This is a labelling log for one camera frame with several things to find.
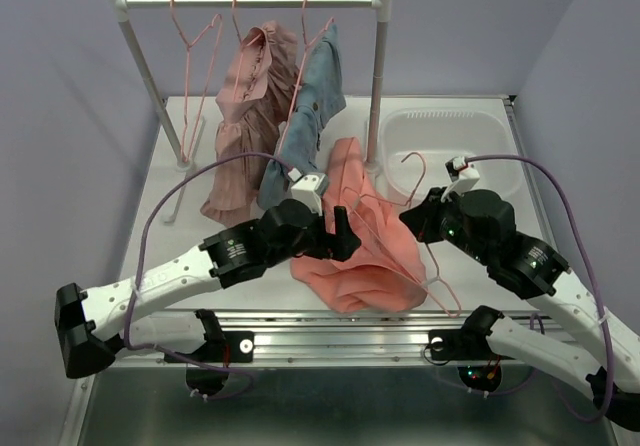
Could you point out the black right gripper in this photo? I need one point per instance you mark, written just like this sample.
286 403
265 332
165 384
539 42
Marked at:
421 218

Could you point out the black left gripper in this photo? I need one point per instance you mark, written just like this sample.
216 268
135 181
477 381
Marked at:
337 245

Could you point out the salmon orange skirt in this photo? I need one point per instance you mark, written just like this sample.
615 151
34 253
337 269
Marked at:
370 279

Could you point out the blue denim skirt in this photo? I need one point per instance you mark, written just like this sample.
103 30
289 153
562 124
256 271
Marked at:
319 99

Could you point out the dusty pink ruffled dress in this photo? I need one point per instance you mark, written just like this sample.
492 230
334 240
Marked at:
254 100

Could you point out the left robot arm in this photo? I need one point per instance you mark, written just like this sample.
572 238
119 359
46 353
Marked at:
94 324

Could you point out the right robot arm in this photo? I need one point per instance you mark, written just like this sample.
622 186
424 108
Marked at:
603 365

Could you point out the white clothes rack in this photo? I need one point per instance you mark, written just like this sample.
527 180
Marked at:
183 149

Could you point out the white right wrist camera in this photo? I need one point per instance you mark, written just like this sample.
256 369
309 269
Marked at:
463 176

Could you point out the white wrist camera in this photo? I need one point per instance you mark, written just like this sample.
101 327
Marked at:
309 189
463 176

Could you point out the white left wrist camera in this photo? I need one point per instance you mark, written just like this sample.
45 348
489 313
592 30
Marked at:
309 189

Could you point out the aluminium mounting rail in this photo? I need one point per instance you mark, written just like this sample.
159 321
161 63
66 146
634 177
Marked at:
231 340

